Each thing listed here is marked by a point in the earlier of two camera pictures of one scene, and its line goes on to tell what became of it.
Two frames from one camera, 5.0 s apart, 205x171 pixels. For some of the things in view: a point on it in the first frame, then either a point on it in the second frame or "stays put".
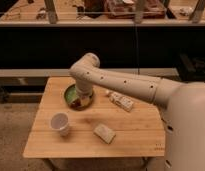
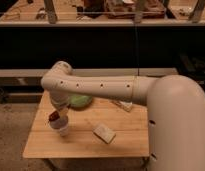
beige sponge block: x=104 y=133 stays put
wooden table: x=105 y=129 stays put
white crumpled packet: x=124 y=102 stays put
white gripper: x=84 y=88 -> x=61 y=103
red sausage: x=76 y=105 -> x=53 y=116
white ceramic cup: x=60 y=122 stays put
